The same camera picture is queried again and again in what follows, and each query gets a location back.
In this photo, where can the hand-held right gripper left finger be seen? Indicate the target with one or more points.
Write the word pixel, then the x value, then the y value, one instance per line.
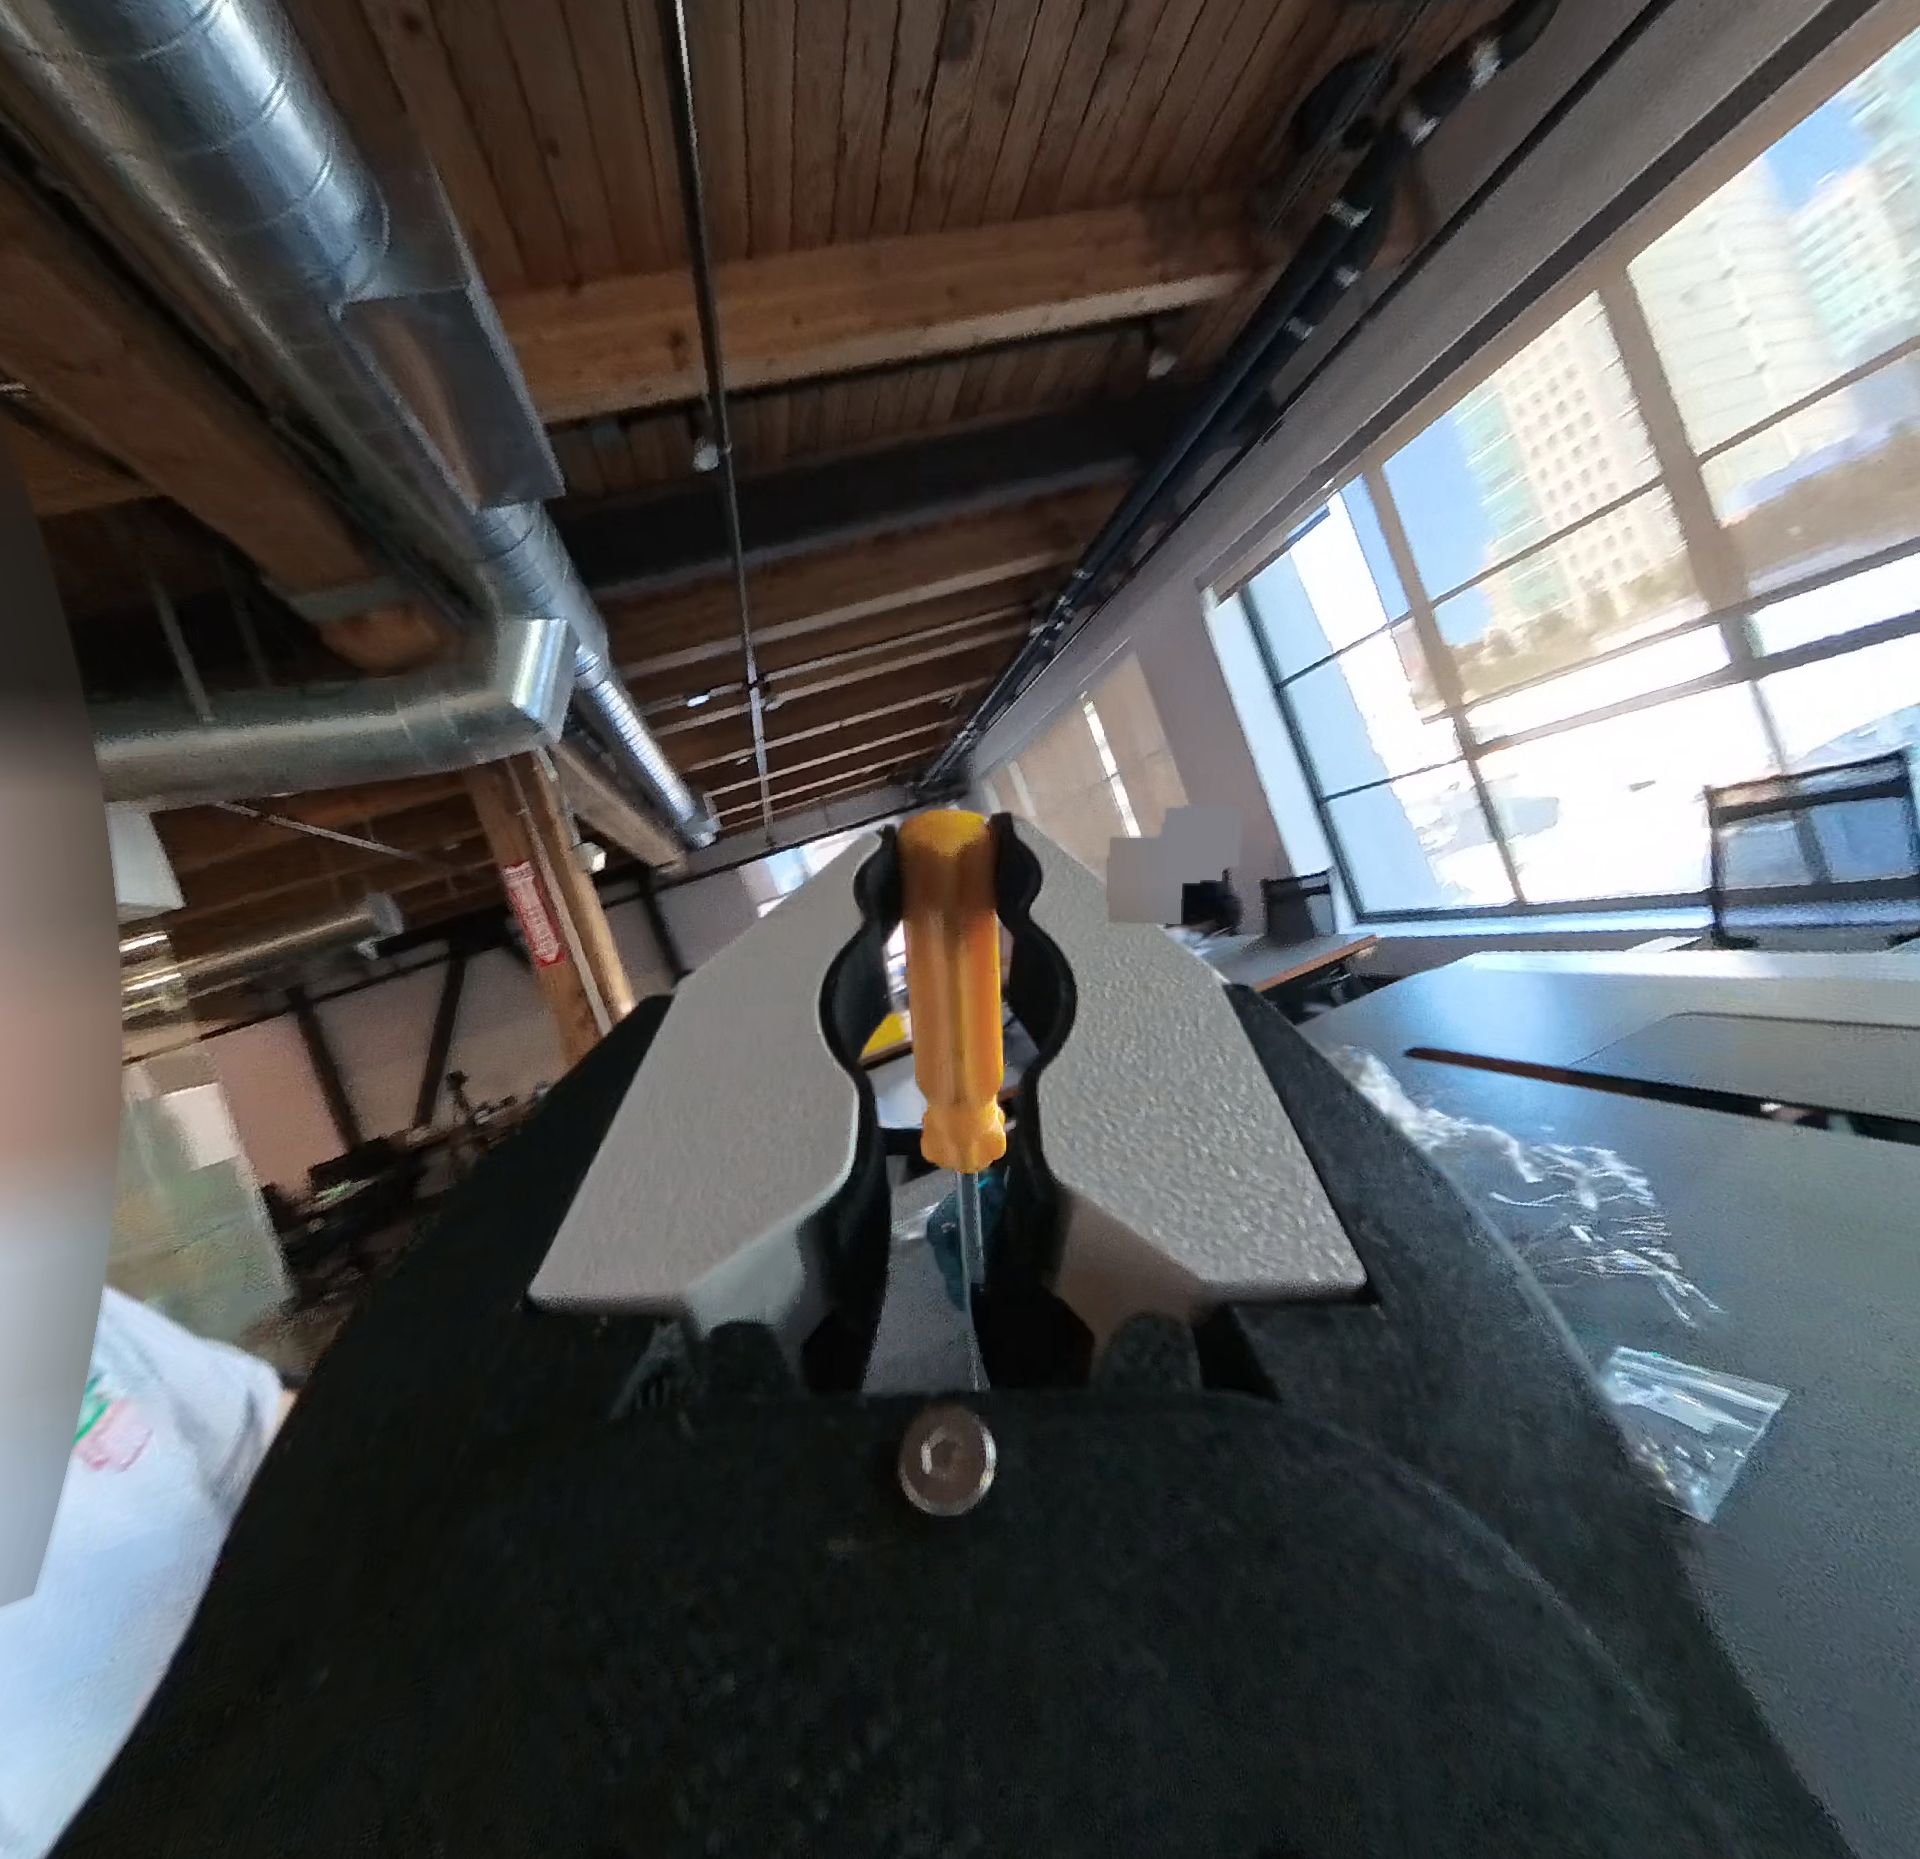
pixel 707 1138

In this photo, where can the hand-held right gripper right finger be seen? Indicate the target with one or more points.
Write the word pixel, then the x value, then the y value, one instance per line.
pixel 1186 1138

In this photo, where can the black desk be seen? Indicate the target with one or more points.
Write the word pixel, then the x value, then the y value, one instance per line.
pixel 1773 1228

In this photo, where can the crumpled clear plastic wrap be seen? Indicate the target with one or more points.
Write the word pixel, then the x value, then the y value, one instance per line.
pixel 1532 1184

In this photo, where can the small clear screw bag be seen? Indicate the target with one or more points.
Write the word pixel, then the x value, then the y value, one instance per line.
pixel 1691 1415

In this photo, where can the large grid window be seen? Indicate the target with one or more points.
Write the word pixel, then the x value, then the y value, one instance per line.
pixel 1590 688

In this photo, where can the black office chair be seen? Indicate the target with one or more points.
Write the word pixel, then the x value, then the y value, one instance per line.
pixel 1810 854

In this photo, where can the black ceiling pipes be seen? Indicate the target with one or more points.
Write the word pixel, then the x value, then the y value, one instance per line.
pixel 1202 434

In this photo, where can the person's white shirt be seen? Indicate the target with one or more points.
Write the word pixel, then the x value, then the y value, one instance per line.
pixel 105 1590

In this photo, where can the wooden post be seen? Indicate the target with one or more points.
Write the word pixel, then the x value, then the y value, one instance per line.
pixel 579 900

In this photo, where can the red wall sign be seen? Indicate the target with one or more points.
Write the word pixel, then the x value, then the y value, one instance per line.
pixel 536 909

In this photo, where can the silver air duct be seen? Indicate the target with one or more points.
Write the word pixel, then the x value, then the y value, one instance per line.
pixel 256 193

